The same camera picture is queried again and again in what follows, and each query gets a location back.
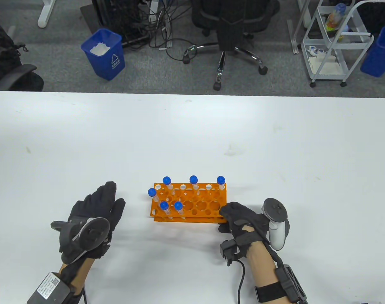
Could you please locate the person's left hand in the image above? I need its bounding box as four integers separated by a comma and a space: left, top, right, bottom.
67, 181, 126, 260

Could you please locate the person's right hand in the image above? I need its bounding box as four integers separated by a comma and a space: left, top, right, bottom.
218, 202, 270, 256

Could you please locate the orange test tube rack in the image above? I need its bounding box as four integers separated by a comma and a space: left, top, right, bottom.
150, 182, 228, 223

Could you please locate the person's right forearm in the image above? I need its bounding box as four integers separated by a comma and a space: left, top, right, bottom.
245, 241, 291, 304

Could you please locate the person's left forearm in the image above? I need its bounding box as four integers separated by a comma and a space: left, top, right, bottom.
58, 256, 96, 296

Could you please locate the grey left hand controller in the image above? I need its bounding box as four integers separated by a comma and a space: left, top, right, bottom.
50, 217, 112, 264

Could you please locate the grey hand controller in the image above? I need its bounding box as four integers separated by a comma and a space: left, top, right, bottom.
261, 198, 290, 251
50, 217, 112, 264

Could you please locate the grey right hand controller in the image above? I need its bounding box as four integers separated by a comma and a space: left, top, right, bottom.
261, 198, 290, 251

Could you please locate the black labelled battery box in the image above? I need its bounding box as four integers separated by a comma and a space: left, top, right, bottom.
27, 272, 71, 304

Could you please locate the blue bin with recycling symbol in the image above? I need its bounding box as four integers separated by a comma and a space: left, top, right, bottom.
81, 28, 126, 81

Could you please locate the white paper waste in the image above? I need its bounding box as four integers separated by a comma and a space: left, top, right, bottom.
90, 42, 111, 57

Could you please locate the black chair with armrest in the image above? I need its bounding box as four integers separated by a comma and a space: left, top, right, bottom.
0, 63, 44, 92

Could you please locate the white rolling cart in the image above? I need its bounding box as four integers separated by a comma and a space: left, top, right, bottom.
301, 0, 375, 88

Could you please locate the black computer equipment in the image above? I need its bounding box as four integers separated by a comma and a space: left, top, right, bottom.
80, 0, 151, 48

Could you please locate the black office chair chrome base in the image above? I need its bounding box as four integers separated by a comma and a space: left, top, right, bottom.
183, 0, 281, 92

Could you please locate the white desk leg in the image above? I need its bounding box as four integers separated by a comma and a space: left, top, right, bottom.
287, 0, 316, 54
38, 0, 56, 29

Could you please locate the white power strip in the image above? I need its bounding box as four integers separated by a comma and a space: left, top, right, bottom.
148, 0, 161, 24

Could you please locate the plain blue bin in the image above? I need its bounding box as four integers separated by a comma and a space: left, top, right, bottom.
360, 26, 385, 78

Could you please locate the colourful plastic bottle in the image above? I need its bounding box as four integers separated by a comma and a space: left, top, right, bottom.
325, 3, 347, 32

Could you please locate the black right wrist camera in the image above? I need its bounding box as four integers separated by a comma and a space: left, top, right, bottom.
220, 240, 240, 266

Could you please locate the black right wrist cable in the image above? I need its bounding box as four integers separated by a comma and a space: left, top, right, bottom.
237, 260, 246, 304

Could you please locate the black right forearm strap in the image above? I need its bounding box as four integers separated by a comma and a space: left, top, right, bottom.
254, 281, 288, 303

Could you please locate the black forearm strap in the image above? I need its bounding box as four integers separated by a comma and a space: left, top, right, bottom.
64, 283, 82, 304
254, 281, 288, 303

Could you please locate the black lattice tracker mount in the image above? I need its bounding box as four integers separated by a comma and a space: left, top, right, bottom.
275, 265, 308, 303

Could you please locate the black left forearm strap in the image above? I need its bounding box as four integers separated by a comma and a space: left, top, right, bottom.
64, 283, 82, 304

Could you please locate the tangle of black cables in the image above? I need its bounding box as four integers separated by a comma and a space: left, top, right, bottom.
142, 0, 193, 62

